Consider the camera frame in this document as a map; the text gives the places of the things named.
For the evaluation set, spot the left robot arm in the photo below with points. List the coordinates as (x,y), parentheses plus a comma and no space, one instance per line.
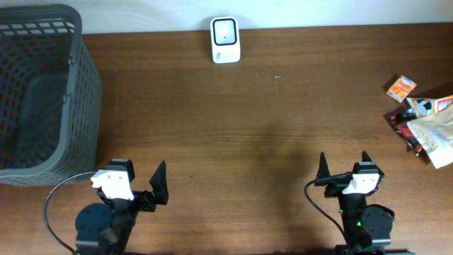
(105,227)

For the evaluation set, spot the beige kraft paper pouch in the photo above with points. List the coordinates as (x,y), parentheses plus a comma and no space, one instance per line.
(434,133)

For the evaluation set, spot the yellow wet wipes pack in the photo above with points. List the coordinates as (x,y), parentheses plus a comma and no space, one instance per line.
(424,107)

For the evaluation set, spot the dark grey plastic basket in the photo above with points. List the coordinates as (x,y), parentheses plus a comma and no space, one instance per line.
(51,95)

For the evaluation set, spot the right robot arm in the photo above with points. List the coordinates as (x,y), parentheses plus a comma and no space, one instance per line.
(365,227)

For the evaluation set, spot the black and red snack packet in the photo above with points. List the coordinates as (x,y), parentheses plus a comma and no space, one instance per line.
(399,123)

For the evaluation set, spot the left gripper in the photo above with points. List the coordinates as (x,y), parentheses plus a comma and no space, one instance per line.
(140,197)

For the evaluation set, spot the orange tissue pack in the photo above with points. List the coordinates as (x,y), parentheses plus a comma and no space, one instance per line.
(401,88)

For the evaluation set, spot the white barcode scanner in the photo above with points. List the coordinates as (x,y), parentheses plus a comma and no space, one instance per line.
(225,39)

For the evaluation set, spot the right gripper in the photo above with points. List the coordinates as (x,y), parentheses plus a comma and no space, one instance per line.
(335,180)

